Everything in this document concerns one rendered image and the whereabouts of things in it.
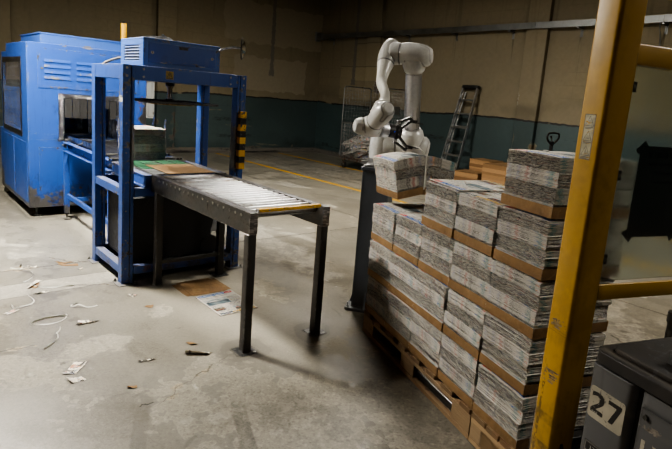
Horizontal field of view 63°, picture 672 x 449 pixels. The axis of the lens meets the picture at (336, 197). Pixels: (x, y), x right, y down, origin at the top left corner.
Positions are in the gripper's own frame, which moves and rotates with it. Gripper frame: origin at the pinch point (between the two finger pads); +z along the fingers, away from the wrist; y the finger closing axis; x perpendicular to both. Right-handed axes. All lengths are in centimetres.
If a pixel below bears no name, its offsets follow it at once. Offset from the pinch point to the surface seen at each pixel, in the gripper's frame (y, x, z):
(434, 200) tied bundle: 29, 56, -16
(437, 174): 20.0, 13.9, 9.4
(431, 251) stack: 54, 59, -13
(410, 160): 14.2, 13.4, -9.5
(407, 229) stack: 50, 33, -14
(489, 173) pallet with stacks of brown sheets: 57, -461, 406
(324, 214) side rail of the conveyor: 55, -10, -46
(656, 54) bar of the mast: -38, 166, -23
